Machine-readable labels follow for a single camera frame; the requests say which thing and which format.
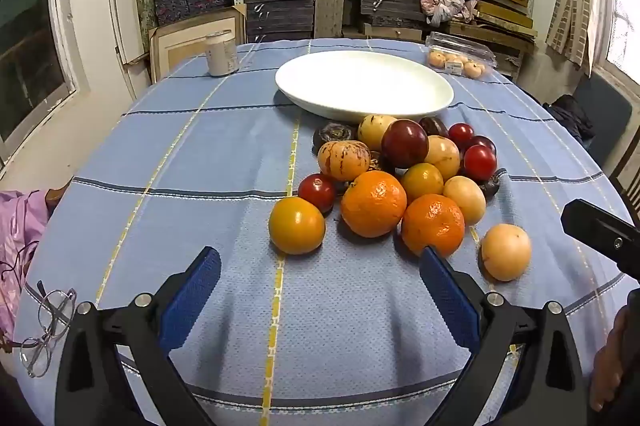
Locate striped pepino melon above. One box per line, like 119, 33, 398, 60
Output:
317, 140, 372, 182

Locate beige picture frame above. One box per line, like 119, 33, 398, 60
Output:
149, 4, 247, 84

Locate large window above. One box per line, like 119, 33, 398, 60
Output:
0, 0, 81, 167

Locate white leaning board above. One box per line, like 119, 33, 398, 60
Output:
106, 0, 151, 101

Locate wire-rimmed eyeglasses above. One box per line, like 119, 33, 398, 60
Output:
19, 288, 78, 379

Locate blue checked tablecloth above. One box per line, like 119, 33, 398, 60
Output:
12, 38, 628, 426

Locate red tomato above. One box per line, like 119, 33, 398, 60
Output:
448, 123, 475, 147
463, 145, 498, 183
298, 173, 337, 214

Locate pink cloth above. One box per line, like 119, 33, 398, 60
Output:
0, 190, 51, 347

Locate yellow-orange tomato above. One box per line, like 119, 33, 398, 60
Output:
400, 162, 445, 203
268, 196, 326, 255

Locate dark red plum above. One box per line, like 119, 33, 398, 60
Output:
465, 135, 498, 157
381, 119, 430, 169

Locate dark slatted chair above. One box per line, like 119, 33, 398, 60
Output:
607, 126, 640, 227

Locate person's right hand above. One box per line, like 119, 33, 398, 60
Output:
590, 306, 640, 413

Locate dark mangosteen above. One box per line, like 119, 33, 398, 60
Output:
418, 116, 450, 139
312, 121, 362, 155
477, 171, 502, 201

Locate brown wooden chair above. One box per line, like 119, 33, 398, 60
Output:
44, 186, 71, 219

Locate pale orange round fruit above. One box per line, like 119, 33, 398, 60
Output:
480, 223, 532, 282

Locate blue-grey chair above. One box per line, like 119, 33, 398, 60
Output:
572, 73, 635, 167

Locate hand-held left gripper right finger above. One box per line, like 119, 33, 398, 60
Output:
419, 246, 587, 426

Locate pale yellow round fruit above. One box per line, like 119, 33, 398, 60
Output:
423, 135, 461, 181
443, 176, 487, 227
357, 114, 398, 151

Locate pink crumpled bag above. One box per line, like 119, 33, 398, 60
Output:
420, 0, 478, 27

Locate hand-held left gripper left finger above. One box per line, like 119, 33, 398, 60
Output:
55, 246, 222, 426

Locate white jar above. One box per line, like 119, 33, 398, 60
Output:
205, 30, 240, 77

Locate dark cloth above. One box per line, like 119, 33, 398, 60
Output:
542, 94, 596, 144

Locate small bright window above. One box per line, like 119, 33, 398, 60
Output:
602, 0, 640, 81

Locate white oval plate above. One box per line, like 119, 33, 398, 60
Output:
274, 50, 455, 119

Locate clear plastic clamshell box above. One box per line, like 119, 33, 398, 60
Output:
426, 32, 497, 80

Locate grey perforated board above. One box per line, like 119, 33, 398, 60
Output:
314, 0, 346, 39

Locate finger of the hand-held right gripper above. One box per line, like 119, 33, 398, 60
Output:
561, 199, 640, 279

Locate orange mandarin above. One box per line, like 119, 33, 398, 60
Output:
401, 194, 466, 258
340, 170, 408, 239

